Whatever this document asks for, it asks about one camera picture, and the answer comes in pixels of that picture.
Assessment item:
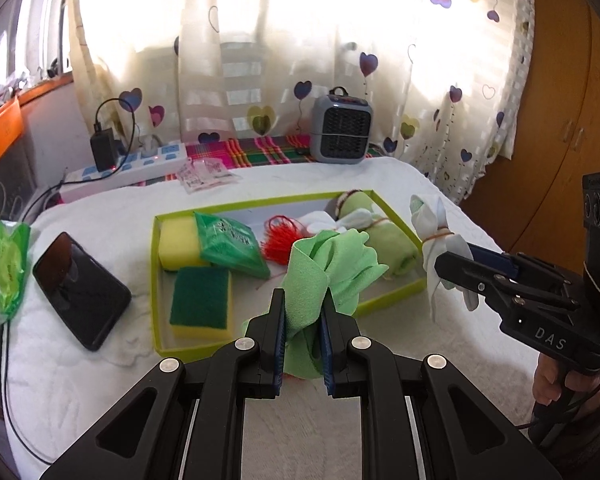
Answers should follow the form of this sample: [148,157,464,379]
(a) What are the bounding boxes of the green tissue pack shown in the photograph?
[0,219,32,326]

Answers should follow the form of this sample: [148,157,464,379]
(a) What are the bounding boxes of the white cloth bundle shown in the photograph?
[410,194,481,322]
[297,207,373,236]

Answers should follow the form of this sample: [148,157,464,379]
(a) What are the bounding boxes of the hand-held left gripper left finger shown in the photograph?
[39,287,287,480]

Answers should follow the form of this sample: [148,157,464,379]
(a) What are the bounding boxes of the small grey heater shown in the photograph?
[309,87,373,163]

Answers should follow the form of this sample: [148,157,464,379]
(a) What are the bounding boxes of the green towel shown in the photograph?
[336,190,422,278]

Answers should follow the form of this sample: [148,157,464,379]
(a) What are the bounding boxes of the black charging cable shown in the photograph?
[0,99,141,466]

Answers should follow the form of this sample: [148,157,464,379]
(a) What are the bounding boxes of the heart print curtain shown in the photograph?
[67,0,536,203]

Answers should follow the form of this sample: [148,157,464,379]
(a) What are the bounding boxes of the green scouring sponge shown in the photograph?
[169,266,234,342]

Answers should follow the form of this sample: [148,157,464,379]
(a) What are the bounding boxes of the black smartphone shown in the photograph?
[32,231,132,352]

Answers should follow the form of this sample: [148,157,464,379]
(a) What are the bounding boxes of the black charger adapter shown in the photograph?
[90,130,117,173]

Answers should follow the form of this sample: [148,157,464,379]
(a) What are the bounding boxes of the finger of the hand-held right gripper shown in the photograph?
[434,251,581,313]
[467,244,581,297]

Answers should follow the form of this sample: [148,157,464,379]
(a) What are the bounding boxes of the wooden cabinet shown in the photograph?
[460,0,600,281]

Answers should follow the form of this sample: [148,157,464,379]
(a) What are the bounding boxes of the red string tassel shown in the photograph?
[260,215,311,265]

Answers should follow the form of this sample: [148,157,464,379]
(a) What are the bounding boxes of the pink sachets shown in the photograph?
[176,157,238,195]

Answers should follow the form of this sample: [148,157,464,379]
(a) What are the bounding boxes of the lime green cardboard box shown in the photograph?
[151,189,426,358]

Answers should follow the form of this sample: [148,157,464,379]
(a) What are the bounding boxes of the orange ledge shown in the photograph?
[0,72,73,176]

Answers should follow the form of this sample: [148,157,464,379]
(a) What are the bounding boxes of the person's right hand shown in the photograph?
[532,355,600,421]

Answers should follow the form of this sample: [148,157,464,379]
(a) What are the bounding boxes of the light green cloth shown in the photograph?
[282,229,390,381]

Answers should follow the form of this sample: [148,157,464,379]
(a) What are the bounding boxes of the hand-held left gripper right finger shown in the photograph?
[319,292,563,480]

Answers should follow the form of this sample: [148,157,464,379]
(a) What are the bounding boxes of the yellow sponge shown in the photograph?
[159,218,212,272]

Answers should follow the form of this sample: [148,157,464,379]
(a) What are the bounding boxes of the green plastic packet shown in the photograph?
[193,211,272,279]

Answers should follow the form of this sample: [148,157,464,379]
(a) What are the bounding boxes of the white power strip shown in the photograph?
[60,142,188,204]

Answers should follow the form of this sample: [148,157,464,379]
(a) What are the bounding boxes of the plaid cloth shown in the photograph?
[186,135,386,170]

